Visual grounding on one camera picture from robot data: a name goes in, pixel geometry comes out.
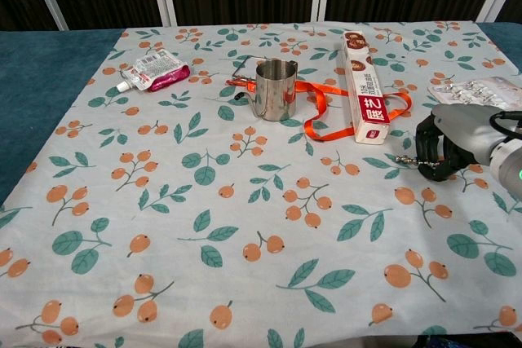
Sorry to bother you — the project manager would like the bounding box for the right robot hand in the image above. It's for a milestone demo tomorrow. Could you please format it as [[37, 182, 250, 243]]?
[[415, 103, 522, 183]]

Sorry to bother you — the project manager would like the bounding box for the silver pill blister pack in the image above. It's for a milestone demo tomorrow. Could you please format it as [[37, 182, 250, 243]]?
[[427, 76, 522, 112]]

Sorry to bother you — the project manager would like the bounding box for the long white red box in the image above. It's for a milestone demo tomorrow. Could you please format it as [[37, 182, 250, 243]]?
[[341, 30, 392, 145]]

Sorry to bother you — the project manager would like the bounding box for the stainless steel cup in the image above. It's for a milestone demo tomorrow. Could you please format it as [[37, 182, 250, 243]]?
[[254, 59, 299, 122]]

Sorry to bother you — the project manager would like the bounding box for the floral print tablecloth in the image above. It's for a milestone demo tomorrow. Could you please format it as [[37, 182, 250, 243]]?
[[0, 20, 522, 348]]

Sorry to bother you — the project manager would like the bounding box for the clear badge holder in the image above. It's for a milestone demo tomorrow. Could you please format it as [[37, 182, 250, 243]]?
[[230, 54, 262, 80]]

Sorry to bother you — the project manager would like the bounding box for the pink white spout pouch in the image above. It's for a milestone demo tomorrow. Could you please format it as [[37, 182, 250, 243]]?
[[115, 49, 191, 94]]

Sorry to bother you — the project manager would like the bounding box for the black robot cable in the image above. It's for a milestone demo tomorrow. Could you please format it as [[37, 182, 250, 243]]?
[[488, 110, 522, 139]]

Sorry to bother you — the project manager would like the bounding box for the orange lanyard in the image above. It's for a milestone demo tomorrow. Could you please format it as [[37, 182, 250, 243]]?
[[226, 77, 413, 143]]

